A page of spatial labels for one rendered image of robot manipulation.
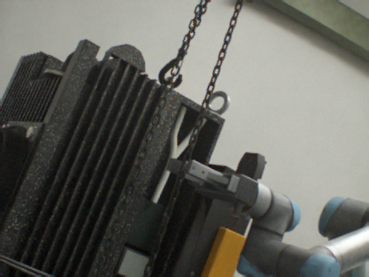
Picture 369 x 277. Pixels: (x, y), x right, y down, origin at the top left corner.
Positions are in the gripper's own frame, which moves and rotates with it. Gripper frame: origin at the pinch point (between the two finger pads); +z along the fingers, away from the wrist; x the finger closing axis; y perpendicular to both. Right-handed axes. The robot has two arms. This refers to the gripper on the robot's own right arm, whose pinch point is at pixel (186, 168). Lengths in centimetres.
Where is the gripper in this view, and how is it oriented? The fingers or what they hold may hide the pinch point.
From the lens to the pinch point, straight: 114.8
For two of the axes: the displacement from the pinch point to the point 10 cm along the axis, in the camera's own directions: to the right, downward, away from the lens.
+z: -7.5, -3.8, -5.5
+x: -5.8, -0.3, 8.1
